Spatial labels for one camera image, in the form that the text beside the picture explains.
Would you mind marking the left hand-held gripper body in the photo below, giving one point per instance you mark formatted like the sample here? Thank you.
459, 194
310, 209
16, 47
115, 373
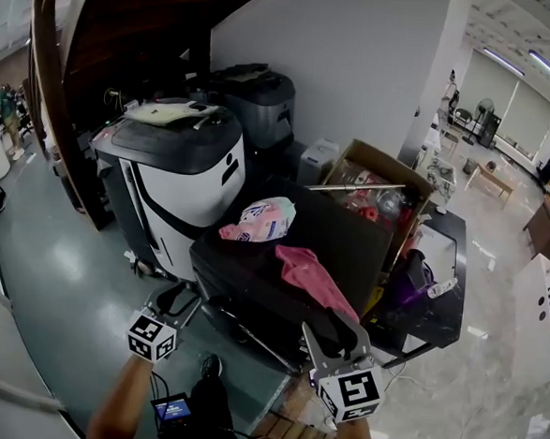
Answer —
151, 336

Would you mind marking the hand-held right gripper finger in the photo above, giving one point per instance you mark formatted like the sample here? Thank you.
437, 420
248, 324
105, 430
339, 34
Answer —
350, 336
332, 335

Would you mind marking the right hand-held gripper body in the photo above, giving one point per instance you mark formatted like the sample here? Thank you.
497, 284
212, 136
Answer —
352, 390

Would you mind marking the black washing machine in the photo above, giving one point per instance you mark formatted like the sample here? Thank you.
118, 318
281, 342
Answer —
303, 225

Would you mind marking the person's left forearm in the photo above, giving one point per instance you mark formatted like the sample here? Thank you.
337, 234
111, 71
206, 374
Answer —
118, 404

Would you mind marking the white and black robot machine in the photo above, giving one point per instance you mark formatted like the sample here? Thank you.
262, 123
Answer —
179, 183

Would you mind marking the white sheet on robot machine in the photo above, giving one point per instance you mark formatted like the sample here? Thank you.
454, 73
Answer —
170, 112

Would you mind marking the grey and black machine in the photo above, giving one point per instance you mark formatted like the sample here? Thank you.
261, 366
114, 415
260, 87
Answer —
259, 105

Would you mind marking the pink cloth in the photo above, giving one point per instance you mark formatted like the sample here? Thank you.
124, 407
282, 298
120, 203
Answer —
311, 275

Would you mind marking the person's black shoe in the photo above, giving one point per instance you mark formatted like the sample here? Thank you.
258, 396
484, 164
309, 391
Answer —
210, 365

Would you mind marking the small black screen device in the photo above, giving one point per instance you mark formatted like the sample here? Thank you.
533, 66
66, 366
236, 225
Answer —
171, 408

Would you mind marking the black glossy table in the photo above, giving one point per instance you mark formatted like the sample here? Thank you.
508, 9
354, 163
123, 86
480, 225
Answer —
437, 314

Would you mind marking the person's leg in black trousers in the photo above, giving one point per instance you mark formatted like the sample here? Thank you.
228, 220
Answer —
209, 416

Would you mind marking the white plastic bottle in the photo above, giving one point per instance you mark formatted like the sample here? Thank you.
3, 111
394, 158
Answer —
441, 288

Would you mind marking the pink and white plastic packet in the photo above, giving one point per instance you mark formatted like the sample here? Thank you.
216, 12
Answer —
268, 218

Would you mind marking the silver metal pipe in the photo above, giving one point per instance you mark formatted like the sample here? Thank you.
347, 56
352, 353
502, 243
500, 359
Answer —
352, 187

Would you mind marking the brown cardboard box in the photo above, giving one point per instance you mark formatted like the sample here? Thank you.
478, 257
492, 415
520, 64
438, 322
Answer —
413, 190

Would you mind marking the small white appliance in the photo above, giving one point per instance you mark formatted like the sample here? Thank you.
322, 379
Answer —
316, 160

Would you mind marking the white counter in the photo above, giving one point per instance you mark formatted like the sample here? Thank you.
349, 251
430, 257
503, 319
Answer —
537, 326

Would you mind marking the light wooden low table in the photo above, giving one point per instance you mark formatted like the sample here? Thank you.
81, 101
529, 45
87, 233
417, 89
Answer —
494, 178

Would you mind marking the brown wooden desk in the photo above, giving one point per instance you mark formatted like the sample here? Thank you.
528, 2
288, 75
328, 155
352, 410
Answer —
546, 230

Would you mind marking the black standing fan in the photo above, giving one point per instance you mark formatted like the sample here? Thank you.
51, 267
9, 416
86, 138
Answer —
480, 116

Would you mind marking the black office chair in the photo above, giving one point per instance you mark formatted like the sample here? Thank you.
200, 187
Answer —
548, 169

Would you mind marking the dark wooden staircase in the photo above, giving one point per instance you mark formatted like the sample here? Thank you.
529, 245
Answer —
110, 29

